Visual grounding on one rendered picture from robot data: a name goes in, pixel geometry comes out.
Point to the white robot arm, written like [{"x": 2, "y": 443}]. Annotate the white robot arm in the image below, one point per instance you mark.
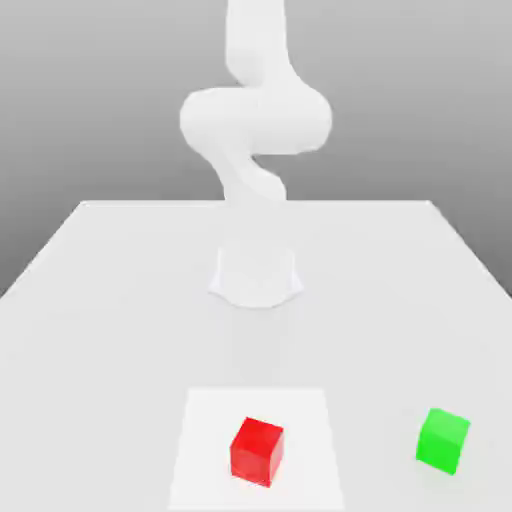
[{"x": 256, "y": 120}]

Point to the small red cube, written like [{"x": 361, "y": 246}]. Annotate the small red cube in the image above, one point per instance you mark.
[{"x": 256, "y": 452}]

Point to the small green cube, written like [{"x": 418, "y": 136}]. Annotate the small green cube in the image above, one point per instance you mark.
[{"x": 442, "y": 442}]

